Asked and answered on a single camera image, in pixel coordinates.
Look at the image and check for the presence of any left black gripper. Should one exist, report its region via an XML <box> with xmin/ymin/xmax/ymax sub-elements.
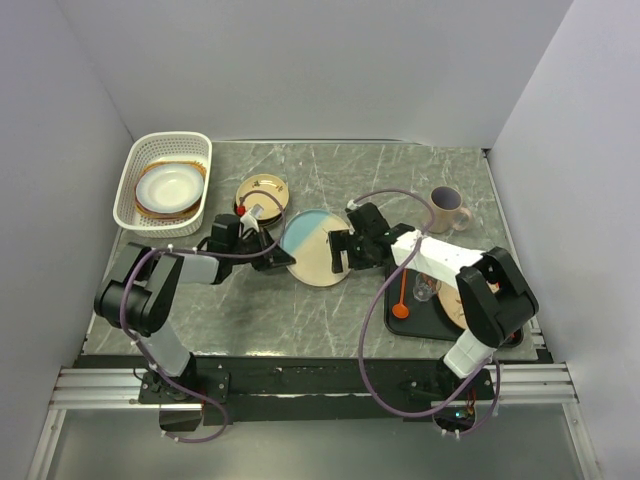
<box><xmin>229</xmin><ymin>225</ymin><xmax>295</xmax><ymax>270</ymax></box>

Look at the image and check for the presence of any cream plate with blue leaves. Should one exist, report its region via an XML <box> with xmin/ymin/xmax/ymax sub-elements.
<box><xmin>280</xmin><ymin>209</ymin><xmax>350</xmax><ymax>287</ymax></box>

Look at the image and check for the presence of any yellow round plate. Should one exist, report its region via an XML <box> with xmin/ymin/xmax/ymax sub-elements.
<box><xmin>235</xmin><ymin>174</ymin><xmax>290</xmax><ymax>225</ymax></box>

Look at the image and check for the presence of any pink polka dot plate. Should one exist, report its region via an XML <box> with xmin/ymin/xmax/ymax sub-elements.
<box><xmin>135</xmin><ymin>200</ymin><xmax>201</xmax><ymax>220</ymax></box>

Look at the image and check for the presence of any orange woven square plate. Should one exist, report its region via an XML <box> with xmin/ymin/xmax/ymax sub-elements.
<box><xmin>135</xmin><ymin>161</ymin><xmax>206</xmax><ymax>188</ymax></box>

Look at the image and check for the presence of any white scalloped paper bowl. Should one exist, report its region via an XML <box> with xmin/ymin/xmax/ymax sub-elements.
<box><xmin>135</xmin><ymin>163</ymin><xmax>204</xmax><ymax>214</ymax></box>

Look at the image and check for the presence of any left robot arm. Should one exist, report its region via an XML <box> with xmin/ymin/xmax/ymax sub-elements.
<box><xmin>93</xmin><ymin>214</ymin><xmax>296</xmax><ymax>402</ymax></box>

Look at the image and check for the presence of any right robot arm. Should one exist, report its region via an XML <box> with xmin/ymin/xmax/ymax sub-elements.
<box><xmin>328</xmin><ymin>202</ymin><xmax>539</xmax><ymax>398</ymax></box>

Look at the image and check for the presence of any white perforated plastic bin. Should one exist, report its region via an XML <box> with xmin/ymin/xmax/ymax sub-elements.
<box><xmin>113</xmin><ymin>131</ymin><xmax>213</xmax><ymax>239</ymax></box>

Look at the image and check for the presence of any orange plastic spoon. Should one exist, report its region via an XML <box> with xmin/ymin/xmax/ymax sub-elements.
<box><xmin>391</xmin><ymin>269</ymin><xmax>410</xmax><ymax>320</ymax></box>

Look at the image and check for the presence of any clear plastic cup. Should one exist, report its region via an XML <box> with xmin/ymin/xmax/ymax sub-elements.
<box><xmin>413</xmin><ymin>273</ymin><xmax>441</xmax><ymax>302</ymax></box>

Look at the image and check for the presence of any black plastic tray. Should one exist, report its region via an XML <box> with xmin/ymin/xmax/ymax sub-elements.
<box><xmin>383</xmin><ymin>267</ymin><xmax>525</xmax><ymax>349</ymax></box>

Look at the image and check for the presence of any tan oval plate on tray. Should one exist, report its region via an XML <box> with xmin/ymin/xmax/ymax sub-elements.
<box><xmin>437</xmin><ymin>282</ymin><xmax>468</xmax><ymax>330</ymax></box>

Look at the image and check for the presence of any pink mug purple inside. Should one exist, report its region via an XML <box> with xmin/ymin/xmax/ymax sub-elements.
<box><xmin>429</xmin><ymin>186</ymin><xmax>473</xmax><ymax>234</ymax></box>

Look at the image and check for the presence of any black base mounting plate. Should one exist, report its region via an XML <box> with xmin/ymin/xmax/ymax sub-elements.
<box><xmin>138</xmin><ymin>352</ymin><xmax>496</xmax><ymax>426</ymax></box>

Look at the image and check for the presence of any aluminium rail frame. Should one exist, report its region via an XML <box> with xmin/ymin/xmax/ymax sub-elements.
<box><xmin>27</xmin><ymin>324</ymin><xmax>601</xmax><ymax>480</ymax></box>

